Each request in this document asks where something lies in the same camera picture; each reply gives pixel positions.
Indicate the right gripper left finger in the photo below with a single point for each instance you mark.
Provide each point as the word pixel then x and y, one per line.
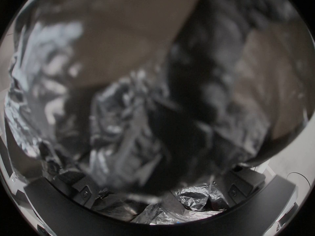
pixel 83 190

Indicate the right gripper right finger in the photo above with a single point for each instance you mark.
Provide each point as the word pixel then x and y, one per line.
pixel 246 183

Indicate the black plastic bag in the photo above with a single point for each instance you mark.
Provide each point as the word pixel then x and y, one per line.
pixel 147 131

